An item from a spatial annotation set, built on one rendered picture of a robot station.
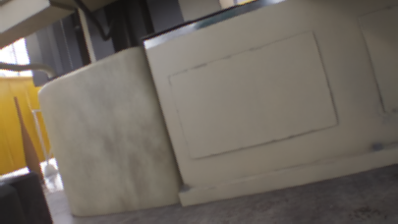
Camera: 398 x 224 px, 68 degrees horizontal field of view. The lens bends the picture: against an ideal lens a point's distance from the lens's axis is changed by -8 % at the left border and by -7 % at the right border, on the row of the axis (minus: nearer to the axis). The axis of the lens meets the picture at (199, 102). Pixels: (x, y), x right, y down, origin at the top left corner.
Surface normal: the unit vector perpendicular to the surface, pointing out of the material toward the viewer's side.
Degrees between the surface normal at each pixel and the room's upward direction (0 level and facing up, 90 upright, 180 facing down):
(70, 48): 90
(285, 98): 90
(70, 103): 90
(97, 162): 90
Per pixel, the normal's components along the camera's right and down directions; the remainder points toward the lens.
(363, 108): -0.30, 0.08
